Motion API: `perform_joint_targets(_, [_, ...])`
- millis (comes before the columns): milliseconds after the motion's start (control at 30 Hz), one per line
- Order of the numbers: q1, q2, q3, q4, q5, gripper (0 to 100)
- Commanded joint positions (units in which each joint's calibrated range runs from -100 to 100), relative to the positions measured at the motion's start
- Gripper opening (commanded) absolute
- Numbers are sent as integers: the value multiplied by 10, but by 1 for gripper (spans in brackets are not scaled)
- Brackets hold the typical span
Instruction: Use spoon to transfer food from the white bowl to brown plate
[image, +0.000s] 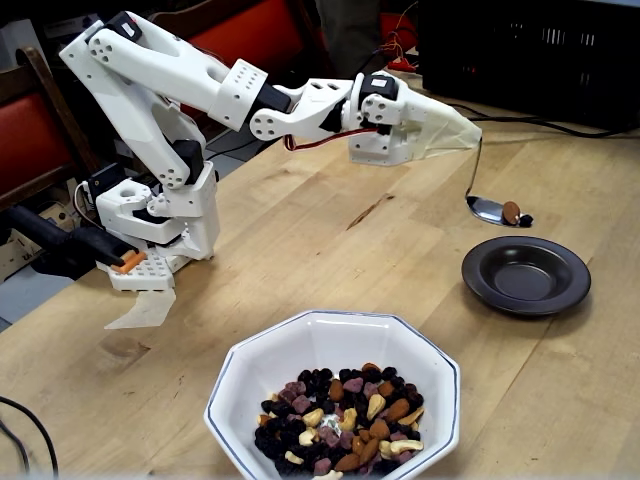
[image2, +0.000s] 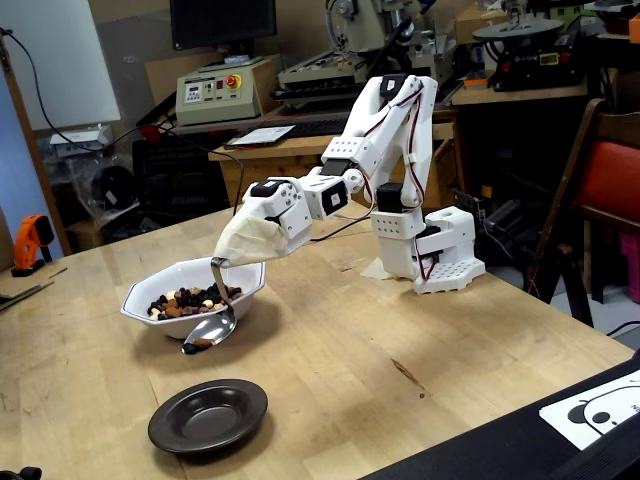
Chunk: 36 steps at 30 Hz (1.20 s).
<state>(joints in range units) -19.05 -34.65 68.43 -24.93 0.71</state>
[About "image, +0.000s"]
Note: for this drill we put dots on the white gripper with motor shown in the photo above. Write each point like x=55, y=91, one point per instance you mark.
x=417, y=131

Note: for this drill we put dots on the bent metal spoon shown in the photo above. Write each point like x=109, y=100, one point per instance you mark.
x=487, y=210

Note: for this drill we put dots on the brown almond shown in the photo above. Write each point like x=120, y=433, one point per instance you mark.
x=510, y=212

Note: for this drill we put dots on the dark raisin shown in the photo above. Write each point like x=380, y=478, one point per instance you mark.
x=525, y=219

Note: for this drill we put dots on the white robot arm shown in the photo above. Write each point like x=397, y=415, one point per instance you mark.
x=165, y=60

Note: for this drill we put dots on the dark brown plate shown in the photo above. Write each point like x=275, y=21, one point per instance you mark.
x=525, y=280

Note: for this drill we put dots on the white octagonal bowl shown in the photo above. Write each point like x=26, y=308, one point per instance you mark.
x=280, y=360

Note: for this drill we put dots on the red alligator clip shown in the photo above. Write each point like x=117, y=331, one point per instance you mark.
x=405, y=64

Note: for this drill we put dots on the grey trouser leg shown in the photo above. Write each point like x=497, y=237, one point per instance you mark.
x=350, y=35

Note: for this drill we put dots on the black plastic crate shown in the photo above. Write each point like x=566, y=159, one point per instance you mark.
x=500, y=60

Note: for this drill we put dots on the wooden chair with red backrest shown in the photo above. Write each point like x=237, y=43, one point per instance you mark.
x=260, y=30

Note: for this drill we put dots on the trail mix heap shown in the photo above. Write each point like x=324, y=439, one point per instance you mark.
x=310, y=385

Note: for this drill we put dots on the translucent tape flap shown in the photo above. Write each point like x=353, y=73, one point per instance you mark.
x=147, y=310

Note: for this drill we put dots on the black clamp with orange tips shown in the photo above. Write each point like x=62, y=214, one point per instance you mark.
x=75, y=245

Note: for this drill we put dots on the wooden chair with red seat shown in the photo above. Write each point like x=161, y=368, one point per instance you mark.
x=25, y=130

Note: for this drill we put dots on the cardboard box with print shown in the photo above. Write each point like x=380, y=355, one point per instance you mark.
x=15, y=257

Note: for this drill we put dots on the white perforated base plate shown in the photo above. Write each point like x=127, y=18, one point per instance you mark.
x=145, y=275

